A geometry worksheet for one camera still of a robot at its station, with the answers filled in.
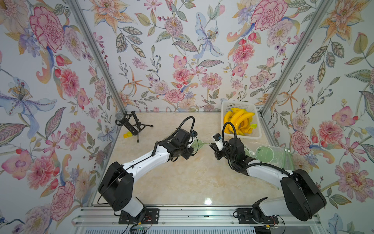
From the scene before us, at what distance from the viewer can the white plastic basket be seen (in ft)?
3.28

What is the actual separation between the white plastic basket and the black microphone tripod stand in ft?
1.95

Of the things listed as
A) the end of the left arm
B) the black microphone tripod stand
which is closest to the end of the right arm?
the end of the left arm

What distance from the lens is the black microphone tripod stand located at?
93cm

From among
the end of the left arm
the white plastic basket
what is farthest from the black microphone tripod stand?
the white plastic basket
